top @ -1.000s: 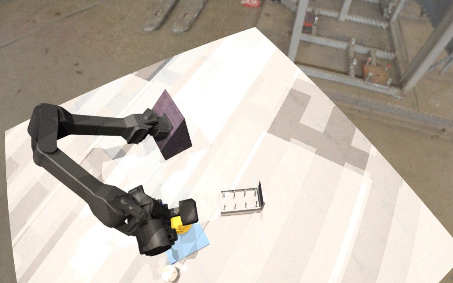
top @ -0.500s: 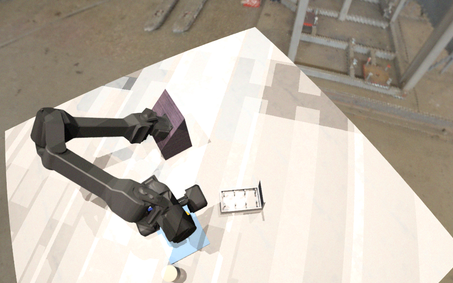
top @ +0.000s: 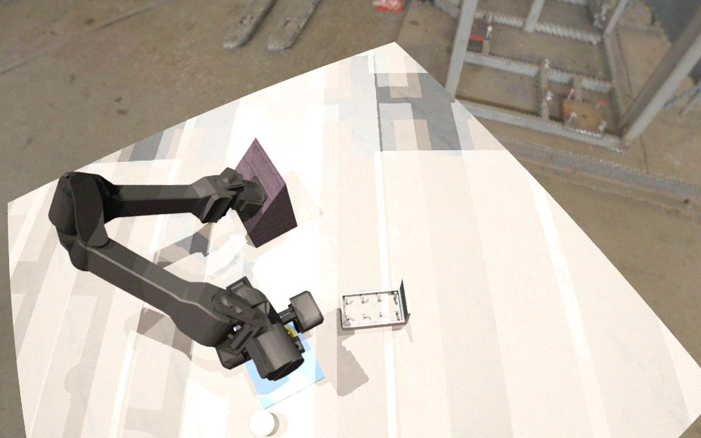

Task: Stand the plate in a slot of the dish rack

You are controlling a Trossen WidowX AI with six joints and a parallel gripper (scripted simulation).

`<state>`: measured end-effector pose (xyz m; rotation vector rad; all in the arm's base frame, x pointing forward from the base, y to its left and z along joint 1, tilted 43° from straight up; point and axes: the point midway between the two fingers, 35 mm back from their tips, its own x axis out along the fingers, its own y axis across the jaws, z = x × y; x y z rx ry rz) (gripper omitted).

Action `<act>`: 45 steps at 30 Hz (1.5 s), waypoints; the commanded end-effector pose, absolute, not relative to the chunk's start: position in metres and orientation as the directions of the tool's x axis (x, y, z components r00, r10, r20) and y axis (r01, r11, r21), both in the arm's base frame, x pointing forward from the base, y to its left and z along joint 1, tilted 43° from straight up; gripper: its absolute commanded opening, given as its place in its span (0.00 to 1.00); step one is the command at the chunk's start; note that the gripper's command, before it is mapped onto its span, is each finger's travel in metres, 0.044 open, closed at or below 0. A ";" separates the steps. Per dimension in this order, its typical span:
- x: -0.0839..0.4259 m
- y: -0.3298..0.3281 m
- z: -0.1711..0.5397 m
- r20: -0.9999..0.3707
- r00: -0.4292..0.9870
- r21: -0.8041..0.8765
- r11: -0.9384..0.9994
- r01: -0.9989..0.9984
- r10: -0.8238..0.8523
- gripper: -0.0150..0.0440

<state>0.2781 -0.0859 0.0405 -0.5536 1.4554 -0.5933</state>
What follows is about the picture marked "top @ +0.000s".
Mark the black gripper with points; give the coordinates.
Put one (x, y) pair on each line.
(304, 313)

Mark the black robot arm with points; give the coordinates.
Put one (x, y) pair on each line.
(84, 202)

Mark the white dish rack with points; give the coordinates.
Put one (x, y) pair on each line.
(374, 309)

